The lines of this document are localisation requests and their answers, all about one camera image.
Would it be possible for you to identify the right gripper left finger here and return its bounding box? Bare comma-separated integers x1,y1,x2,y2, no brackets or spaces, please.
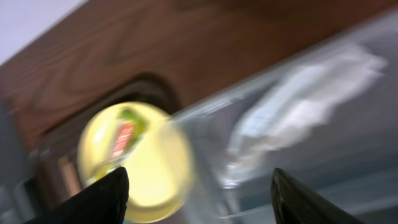
25,167,129,224

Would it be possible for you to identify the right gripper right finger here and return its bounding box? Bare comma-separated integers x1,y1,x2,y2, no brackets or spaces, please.
271,168,363,224

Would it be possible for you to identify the green red snack wrapper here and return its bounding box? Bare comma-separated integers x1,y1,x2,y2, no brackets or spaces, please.
86,108,148,185

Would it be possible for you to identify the clear plastic waste bin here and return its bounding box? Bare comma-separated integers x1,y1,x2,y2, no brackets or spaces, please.
168,10,397,223

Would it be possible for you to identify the yellow round plate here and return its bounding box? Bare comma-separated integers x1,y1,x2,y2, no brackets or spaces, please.
76,101,196,224

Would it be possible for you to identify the dark brown serving tray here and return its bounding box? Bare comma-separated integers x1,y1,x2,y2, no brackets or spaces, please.
30,72,181,211

